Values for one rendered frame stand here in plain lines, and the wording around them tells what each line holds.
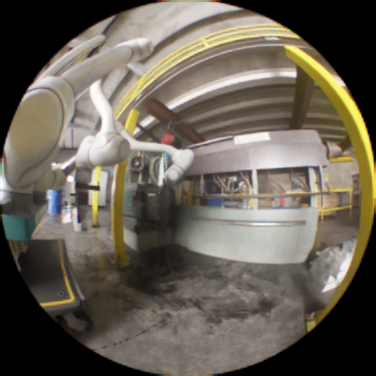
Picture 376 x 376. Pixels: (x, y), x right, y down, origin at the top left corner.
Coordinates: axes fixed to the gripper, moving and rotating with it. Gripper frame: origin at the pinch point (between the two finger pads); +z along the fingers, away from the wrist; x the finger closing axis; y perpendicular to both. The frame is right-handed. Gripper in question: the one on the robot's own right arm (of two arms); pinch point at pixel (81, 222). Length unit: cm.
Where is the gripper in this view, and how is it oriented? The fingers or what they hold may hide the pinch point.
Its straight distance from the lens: 57.7
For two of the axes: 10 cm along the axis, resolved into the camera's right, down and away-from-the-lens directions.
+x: 9.0, -0.2, -4.4
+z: -0.3, 9.9, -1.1
